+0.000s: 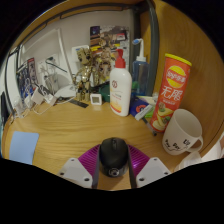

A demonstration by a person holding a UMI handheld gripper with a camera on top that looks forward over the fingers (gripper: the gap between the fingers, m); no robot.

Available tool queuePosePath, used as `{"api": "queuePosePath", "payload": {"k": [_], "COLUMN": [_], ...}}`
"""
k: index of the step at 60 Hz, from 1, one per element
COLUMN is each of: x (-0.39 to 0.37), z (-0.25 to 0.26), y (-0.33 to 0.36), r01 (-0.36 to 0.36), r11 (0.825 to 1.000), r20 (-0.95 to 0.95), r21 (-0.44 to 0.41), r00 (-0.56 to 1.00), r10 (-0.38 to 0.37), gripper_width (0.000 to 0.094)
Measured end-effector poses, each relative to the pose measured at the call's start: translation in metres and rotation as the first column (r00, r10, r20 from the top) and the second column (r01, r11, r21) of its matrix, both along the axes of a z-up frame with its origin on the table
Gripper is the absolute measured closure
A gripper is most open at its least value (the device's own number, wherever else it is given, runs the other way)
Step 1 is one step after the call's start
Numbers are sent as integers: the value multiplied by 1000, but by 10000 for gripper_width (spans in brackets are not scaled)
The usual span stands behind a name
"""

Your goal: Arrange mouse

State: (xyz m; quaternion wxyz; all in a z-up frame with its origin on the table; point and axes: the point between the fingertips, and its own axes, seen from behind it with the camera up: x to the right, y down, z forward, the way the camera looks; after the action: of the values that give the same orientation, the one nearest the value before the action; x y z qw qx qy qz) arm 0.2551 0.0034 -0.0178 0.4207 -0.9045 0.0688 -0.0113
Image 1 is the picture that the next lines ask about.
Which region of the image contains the white wall-mounted box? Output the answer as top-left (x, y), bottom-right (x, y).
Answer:
top-left (71, 44), bottom-right (90, 63)

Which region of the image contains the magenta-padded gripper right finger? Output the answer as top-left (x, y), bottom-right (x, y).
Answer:
top-left (126, 143), bottom-right (172, 190)

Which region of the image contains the colourful picture box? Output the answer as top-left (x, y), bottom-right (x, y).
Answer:
top-left (89, 25), bottom-right (130, 68)

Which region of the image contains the white charger block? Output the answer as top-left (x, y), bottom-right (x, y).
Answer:
top-left (30, 87), bottom-right (46, 106)
top-left (44, 93), bottom-right (58, 105)

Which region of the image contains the white printed mug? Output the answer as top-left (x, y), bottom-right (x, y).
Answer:
top-left (161, 108), bottom-right (204, 156)

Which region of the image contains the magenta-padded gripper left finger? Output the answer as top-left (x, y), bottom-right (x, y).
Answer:
top-left (57, 143), bottom-right (101, 190)

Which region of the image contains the dark green round box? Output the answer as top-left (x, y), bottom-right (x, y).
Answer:
top-left (99, 81), bottom-right (113, 103)

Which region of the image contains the small blue packet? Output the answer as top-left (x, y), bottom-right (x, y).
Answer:
top-left (129, 96), bottom-right (153, 118)

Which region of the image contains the white red-capped pump bottle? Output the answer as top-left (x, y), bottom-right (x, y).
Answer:
top-left (109, 48), bottom-right (133, 117)

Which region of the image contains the blue model kit box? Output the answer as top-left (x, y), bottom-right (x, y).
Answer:
top-left (15, 57), bottom-right (38, 101)

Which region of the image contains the dark grey metal frame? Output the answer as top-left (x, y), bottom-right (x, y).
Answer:
top-left (3, 0), bottom-right (161, 114)

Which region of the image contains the red and yellow chips can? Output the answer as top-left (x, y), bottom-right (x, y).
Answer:
top-left (149, 53), bottom-right (193, 133)

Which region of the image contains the small white cube clock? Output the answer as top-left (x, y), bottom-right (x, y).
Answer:
top-left (89, 92), bottom-right (103, 106)

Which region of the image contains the white cable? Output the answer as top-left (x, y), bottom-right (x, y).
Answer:
top-left (13, 83), bottom-right (76, 116)

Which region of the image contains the black flat bar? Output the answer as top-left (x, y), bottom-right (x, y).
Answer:
top-left (68, 98), bottom-right (89, 109)

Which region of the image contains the light blue mouse pad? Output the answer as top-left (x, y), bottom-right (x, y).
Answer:
top-left (8, 130), bottom-right (40, 166)

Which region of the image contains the black computer mouse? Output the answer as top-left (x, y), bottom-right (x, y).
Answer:
top-left (98, 137), bottom-right (129, 178)

